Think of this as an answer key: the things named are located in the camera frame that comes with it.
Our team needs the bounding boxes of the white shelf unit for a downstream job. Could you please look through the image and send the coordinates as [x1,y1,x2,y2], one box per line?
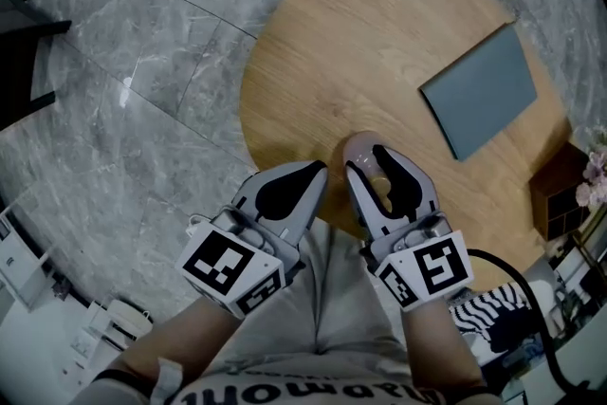
[0,203,54,312]

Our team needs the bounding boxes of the thick black cable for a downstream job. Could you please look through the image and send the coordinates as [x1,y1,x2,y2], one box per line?
[467,249,582,405]

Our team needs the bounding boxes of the black white striped cloth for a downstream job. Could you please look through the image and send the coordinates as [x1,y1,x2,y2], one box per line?
[448,282,535,338]

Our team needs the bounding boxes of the translucent pink cup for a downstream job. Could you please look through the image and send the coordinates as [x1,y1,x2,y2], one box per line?
[341,131,395,214]

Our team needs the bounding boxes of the grey rectangular book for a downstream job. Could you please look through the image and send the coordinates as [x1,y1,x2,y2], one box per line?
[417,22,540,162]

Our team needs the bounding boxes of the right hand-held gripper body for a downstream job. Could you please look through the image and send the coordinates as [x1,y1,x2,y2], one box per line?
[359,212,475,312]

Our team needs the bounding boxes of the dark wooden sink cabinet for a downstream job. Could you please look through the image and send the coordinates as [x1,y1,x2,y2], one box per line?
[0,0,73,132]

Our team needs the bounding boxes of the small brown wooden shelf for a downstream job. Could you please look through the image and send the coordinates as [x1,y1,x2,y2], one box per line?
[528,141,593,243]

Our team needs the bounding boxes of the person's left forearm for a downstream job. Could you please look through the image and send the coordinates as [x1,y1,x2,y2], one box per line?
[101,296,248,390]

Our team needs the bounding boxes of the pink flowers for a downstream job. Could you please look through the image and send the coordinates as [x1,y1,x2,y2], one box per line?
[575,146,607,211]

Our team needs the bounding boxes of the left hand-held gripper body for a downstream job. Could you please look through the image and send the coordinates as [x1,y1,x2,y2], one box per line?
[175,202,303,320]

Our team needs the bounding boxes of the white round container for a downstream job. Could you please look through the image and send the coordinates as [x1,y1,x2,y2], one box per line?
[106,298,154,339]

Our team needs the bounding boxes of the round wooden table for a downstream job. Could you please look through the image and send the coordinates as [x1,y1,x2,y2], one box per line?
[238,0,574,293]

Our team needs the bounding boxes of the person's right forearm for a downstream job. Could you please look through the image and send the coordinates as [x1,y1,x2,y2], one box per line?
[400,296,485,390]

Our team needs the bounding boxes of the white printed shirt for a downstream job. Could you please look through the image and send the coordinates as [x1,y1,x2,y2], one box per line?
[70,348,504,405]

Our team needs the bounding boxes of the light grey shorts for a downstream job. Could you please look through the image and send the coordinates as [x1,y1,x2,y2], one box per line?
[208,218,414,378]

